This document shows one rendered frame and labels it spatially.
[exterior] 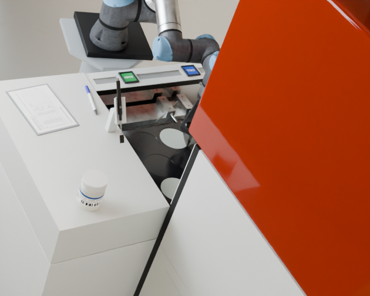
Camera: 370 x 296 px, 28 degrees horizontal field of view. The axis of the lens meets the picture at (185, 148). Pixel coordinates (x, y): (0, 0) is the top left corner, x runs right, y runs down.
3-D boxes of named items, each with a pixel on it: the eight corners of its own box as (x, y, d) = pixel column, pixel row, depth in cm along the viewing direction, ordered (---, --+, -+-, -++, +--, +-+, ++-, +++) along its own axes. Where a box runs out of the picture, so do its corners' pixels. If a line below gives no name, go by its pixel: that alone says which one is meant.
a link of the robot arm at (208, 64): (231, 49, 229) (239, 66, 224) (219, 76, 236) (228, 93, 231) (208, 47, 226) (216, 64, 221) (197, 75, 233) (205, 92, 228)
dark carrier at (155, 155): (255, 189, 242) (256, 188, 242) (167, 209, 223) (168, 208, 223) (204, 120, 261) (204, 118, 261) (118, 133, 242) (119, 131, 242)
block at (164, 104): (173, 116, 260) (175, 110, 258) (165, 117, 258) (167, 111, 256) (163, 101, 264) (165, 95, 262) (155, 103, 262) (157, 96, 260)
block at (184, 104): (192, 113, 264) (194, 107, 262) (184, 114, 262) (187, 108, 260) (181, 99, 268) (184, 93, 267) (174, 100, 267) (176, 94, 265)
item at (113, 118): (121, 138, 230) (132, 106, 221) (111, 140, 228) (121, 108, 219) (113, 125, 233) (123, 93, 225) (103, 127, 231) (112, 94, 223)
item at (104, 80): (215, 104, 283) (227, 75, 274) (86, 122, 253) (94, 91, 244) (204, 88, 288) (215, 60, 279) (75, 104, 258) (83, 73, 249)
